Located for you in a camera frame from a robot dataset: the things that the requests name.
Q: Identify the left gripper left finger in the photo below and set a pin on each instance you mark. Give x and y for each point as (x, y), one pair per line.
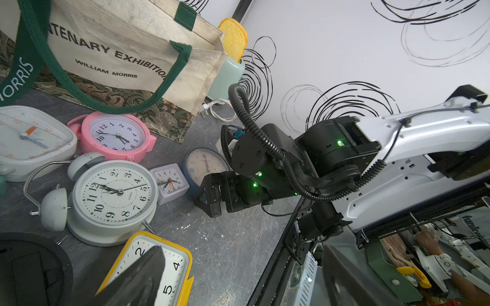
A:
(138, 284)

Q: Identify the green round alarm clock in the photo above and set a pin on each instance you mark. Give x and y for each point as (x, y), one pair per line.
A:
(3, 186)

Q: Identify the yellow rectangular alarm clock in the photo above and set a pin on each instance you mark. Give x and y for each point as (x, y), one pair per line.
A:
(176, 282)

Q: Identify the blue beige round clock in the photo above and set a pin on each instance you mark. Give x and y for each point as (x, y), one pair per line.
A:
(199, 163)

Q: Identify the cream canvas tote bag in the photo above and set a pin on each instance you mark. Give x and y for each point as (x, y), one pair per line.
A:
(156, 60)

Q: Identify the clock lying face down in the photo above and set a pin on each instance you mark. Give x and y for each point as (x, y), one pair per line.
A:
(34, 271)

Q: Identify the yellow toast slice front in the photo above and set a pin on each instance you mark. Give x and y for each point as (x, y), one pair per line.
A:
(235, 38)

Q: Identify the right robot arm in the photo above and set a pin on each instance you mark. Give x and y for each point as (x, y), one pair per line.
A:
(352, 170)

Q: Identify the pink round alarm clock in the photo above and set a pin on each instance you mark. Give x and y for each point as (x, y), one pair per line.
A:
(117, 137)

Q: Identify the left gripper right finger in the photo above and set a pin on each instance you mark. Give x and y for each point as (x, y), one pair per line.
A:
(364, 291)

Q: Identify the white twin bell clock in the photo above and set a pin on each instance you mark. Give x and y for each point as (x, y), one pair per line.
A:
(109, 201)

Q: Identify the person hand behind rig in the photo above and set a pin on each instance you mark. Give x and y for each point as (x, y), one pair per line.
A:
(430, 243)

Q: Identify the small white square clock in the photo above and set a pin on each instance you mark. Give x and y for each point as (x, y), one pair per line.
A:
(171, 181)

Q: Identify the mint green toaster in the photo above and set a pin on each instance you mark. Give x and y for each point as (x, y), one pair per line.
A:
(230, 73)

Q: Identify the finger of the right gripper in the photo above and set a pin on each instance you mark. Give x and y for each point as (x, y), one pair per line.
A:
(209, 196)

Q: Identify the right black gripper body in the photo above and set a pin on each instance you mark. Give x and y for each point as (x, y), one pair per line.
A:
(257, 178)

